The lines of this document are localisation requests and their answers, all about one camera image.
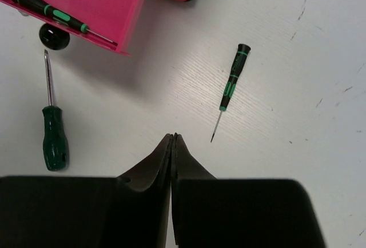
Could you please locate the large green handle screwdriver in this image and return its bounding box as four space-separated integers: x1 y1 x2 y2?
42 50 69 171

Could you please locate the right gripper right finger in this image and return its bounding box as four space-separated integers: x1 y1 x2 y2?
171 134 325 247

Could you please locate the small precision screwdriver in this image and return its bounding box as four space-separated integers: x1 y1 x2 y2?
12 0 116 44
210 44 251 142

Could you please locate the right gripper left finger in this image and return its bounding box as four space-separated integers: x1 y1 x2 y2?
1 134 173 247

